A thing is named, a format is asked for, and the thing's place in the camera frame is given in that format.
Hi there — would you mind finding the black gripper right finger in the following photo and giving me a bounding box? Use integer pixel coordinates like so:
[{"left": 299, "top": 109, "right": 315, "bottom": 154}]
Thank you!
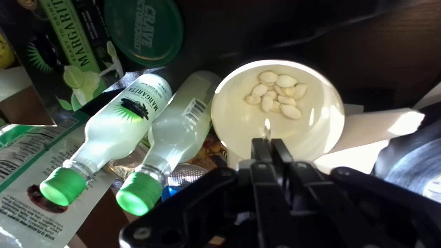
[{"left": 270, "top": 139, "right": 441, "bottom": 248}]

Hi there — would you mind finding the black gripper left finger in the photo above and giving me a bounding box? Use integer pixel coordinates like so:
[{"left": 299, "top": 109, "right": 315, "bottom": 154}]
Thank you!
[{"left": 120, "top": 136, "right": 288, "bottom": 248}]

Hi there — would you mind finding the white round bowl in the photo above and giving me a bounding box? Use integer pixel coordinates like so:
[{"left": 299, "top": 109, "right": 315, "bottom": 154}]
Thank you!
[{"left": 210, "top": 58, "right": 348, "bottom": 162}]

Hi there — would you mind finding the blue foil packet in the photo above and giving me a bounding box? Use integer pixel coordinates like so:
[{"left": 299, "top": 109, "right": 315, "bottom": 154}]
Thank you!
[{"left": 157, "top": 173, "right": 204, "bottom": 204}]

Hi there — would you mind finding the grey plate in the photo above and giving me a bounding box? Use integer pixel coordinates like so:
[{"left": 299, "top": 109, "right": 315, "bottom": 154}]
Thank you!
[{"left": 372, "top": 120, "right": 441, "bottom": 204}]

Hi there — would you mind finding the margarita bottle green cap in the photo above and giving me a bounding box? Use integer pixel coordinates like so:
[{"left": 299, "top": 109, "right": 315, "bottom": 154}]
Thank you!
[
  {"left": 39, "top": 73, "right": 174, "bottom": 208},
  {"left": 115, "top": 69, "right": 222, "bottom": 217}
]

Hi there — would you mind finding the green round lid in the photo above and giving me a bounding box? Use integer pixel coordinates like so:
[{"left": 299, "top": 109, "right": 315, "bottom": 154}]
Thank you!
[{"left": 102, "top": 0, "right": 186, "bottom": 69}]

